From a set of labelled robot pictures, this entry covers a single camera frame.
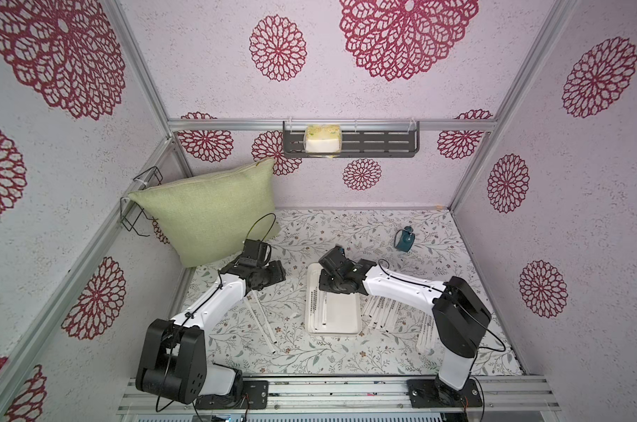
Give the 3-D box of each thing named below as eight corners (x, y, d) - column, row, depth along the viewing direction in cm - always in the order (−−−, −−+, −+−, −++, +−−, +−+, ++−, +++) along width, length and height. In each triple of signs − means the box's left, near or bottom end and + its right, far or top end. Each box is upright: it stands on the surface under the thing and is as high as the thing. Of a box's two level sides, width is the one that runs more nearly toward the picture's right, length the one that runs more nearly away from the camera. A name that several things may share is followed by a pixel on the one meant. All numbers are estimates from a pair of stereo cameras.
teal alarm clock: (396, 253, 108) (402, 240, 101) (392, 238, 113) (397, 224, 106) (410, 253, 108) (416, 240, 101) (405, 238, 113) (411, 224, 106)
